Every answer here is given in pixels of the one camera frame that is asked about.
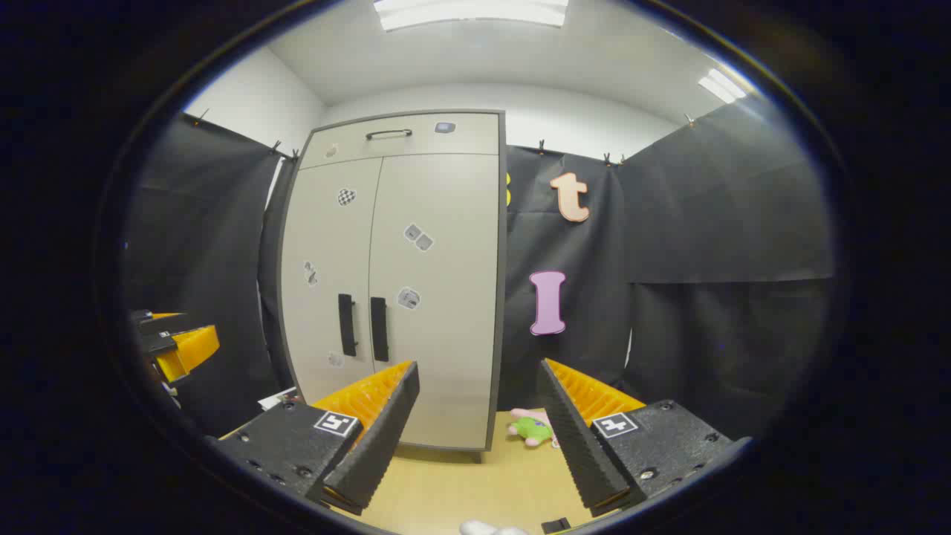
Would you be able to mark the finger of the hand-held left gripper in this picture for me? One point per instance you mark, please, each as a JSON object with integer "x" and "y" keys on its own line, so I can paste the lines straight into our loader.
{"x": 195, "y": 348}
{"x": 160, "y": 323}

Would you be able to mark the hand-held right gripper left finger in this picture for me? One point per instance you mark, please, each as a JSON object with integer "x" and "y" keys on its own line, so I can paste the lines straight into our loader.
{"x": 379, "y": 446}

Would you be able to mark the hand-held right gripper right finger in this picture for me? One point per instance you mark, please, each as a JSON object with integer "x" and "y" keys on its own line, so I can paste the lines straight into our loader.
{"x": 583, "y": 446}

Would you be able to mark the grey shoe cabinet door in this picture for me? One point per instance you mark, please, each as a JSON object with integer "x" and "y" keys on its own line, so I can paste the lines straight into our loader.
{"x": 446, "y": 349}
{"x": 323, "y": 245}

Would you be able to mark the grey double-door shoe cabinet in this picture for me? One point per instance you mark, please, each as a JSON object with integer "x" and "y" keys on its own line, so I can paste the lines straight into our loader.
{"x": 501, "y": 312}

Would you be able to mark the grey cabinet drawer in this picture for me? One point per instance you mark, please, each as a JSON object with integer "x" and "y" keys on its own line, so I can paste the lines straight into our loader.
{"x": 461, "y": 145}

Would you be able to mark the green pink plush toy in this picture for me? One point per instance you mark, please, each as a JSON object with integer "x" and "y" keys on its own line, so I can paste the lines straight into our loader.
{"x": 531, "y": 429}

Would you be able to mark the white printed booklet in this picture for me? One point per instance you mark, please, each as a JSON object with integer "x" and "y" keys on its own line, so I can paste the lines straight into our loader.
{"x": 278, "y": 399}

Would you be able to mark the black backdrop cloth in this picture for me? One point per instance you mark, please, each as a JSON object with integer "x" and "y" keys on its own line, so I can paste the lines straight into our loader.
{"x": 706, "y": 223}

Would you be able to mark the small ceiling light panel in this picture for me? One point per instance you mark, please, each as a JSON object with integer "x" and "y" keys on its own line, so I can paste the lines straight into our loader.
{"x": 722, "y": 85}

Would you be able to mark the large ceiling light panel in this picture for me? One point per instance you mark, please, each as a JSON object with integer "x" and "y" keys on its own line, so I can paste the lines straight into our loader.
{"x": 475, "y": 11}

